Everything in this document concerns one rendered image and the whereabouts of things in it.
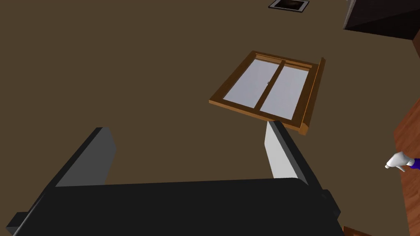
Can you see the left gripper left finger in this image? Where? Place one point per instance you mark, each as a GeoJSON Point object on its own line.
{"type": "Point", "coordinates": [88, 160]}

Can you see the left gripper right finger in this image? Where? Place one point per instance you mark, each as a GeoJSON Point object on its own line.
{"type": "Point", "coordinates": [283, 154]}

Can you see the wooden framed window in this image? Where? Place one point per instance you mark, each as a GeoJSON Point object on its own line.
{"type": "Point", "coordinates": [269, 88]}

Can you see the white and blue spray bottle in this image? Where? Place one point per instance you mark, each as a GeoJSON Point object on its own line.
{"type": "Point", "coordinates": [401, 161]}

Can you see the black framed wall picture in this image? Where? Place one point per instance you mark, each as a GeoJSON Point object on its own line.
{"type": "Point", "coordinates": [288, 4]}

